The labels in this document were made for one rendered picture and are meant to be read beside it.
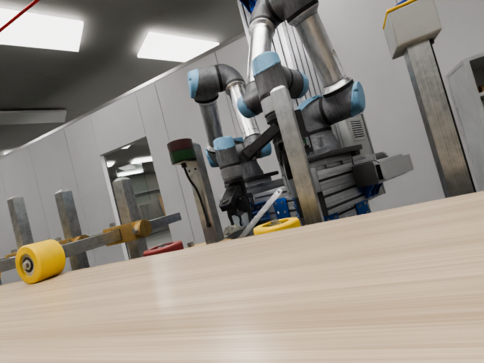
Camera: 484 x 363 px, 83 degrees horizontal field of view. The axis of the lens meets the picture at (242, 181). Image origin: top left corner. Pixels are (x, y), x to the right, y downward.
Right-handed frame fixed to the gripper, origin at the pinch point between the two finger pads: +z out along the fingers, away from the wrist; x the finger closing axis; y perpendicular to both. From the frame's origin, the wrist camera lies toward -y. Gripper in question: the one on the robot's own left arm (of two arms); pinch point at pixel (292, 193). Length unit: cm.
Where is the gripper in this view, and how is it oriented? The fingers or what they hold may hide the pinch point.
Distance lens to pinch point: 69.7
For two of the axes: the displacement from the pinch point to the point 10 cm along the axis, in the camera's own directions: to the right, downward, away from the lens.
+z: 2.5, 9.7, -0.4
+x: 0.4, 0.3, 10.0
